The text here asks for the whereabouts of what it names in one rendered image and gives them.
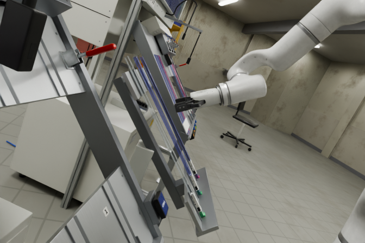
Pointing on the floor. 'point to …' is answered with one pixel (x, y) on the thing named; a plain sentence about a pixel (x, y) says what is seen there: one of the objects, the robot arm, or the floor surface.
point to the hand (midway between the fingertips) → (177, 104)
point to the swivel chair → (241, 125)
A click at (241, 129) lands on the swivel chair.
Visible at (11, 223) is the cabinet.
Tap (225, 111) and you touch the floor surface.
